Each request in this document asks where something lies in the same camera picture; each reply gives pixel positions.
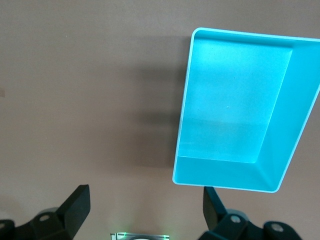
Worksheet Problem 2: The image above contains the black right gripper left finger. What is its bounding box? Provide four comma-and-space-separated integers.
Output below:
0, 184, 91, 240

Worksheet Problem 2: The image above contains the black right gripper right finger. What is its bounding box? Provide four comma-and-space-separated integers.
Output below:
199, 186, 300, 240

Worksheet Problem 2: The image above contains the blue plastic box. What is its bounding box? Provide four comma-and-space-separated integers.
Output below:
171, 26, 320, 195

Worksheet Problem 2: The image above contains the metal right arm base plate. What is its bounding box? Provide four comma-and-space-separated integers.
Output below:
110, 231, 171, 240

